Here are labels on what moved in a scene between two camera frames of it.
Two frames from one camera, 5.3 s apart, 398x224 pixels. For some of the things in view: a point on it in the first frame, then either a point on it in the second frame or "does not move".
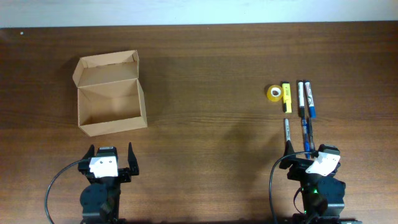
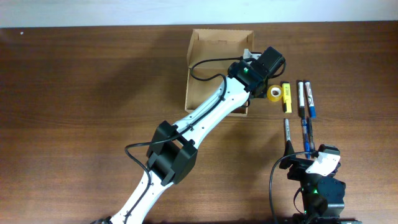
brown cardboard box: x=109 y=96 → x=210 y=53
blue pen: x=306 y=130 does not move
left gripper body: x=124 y=177 → x=270 y=78
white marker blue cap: x=310 y=97 does not move
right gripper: x=300 y=165 does not move
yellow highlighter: x=287 y=107 does not move
